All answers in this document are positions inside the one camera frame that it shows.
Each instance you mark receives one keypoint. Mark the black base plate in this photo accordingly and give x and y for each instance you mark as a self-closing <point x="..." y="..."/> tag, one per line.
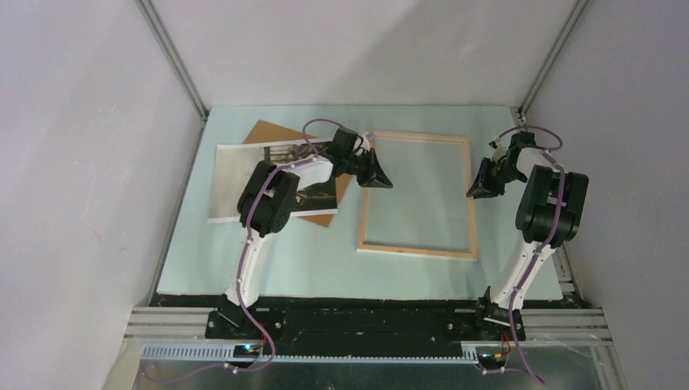
<point x="361" y="327"/>

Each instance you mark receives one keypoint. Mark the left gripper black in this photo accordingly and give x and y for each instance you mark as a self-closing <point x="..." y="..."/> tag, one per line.
<point x="374" y="175"/>

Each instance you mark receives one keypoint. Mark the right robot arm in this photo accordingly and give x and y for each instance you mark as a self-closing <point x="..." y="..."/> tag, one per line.
<point x="548" y="215"/>

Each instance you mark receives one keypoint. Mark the black and white photo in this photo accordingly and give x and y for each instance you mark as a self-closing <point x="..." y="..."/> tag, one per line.
<point x="235" y="164"/>

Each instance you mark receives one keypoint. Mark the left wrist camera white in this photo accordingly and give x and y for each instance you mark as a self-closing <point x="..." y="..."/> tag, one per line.
<point x="368" y="140"/>

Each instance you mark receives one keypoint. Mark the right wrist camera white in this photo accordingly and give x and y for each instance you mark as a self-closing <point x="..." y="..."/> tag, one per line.
<point x="499" y="150"/>

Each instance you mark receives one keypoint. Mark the white cable duct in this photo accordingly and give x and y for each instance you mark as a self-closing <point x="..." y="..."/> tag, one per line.
<point x="240" y="353"/>

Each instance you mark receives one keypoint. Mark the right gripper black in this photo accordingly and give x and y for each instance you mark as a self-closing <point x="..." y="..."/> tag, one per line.
<point x="482" y="184"/>

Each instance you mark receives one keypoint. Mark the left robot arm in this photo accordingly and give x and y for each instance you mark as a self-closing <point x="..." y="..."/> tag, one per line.
<point x="269" y="198"/>

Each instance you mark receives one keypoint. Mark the white wooden picture frame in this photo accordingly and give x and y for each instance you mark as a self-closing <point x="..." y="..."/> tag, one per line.
<point x="426" y="214"/>

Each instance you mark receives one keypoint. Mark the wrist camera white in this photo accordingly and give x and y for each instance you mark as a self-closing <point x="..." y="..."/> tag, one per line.
<point x="499" y="150"/>
<point x="368" y="140"/>

